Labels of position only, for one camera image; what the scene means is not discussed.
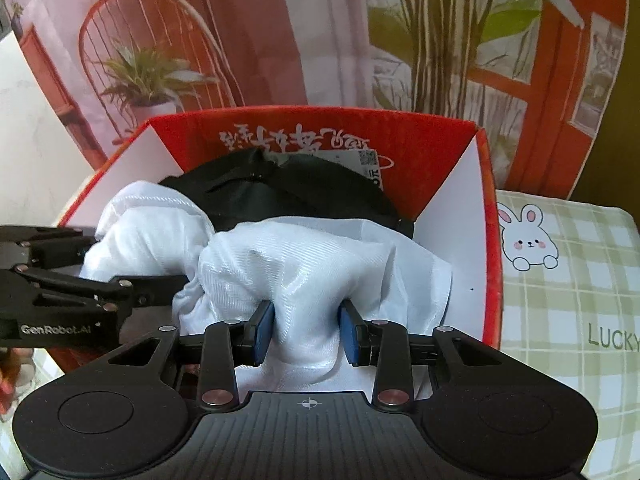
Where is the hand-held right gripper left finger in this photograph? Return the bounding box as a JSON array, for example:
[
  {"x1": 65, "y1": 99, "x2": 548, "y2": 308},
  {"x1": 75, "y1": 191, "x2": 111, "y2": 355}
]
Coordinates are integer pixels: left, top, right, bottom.
[{"x1": 106, "y1": 302, "x2": 277, "y2": 410}]

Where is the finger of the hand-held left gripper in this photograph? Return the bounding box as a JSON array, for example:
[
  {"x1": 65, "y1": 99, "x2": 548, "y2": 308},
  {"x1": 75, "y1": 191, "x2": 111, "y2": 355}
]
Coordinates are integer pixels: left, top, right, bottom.
[
  {"x1": 0, "y1": 225, "x2": 99, "y2": 269},
  {"x1": 0, "y1": 265, "x2": 189, "y2": 317}
]

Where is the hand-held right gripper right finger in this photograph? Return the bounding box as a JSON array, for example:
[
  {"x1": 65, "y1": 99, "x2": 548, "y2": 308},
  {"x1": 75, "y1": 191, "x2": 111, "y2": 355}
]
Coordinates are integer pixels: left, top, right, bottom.
[{"x1": 338, "y1": 302, "x2": 504, "y2": 410}]

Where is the white cloth bundle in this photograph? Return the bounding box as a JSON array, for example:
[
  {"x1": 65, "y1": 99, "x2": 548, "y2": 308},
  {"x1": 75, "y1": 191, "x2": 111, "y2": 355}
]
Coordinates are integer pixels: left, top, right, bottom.
[{"x1": 82, "y1": 180, "x2": 454, "y2": 401}]

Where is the red strawberry print box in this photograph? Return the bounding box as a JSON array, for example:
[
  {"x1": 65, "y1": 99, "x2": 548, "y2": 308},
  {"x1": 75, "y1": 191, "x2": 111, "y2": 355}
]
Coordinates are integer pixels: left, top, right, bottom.
[{"x1": 50, "y1": 105, "x2": 504, "y2": 377}]

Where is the person's left hand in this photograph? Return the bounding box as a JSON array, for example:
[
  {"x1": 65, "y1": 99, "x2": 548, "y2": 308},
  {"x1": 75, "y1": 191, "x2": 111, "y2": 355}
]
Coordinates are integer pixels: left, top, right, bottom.
[{"x1": 0, "y1": 347, "x2": 35, "y2": 413}]

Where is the black cloth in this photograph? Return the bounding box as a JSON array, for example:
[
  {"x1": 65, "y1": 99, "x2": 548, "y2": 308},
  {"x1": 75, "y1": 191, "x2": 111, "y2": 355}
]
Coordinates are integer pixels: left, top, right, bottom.
[{"x1": 159, "y1": 147, "x2": 416, "y2": 239}]

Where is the wall poster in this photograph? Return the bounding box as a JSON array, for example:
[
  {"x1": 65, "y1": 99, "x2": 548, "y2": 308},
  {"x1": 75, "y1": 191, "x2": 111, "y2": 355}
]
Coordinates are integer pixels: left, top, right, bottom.
[{"x1": 0, "y1": 0, "x2": 632, "y2": 202}]

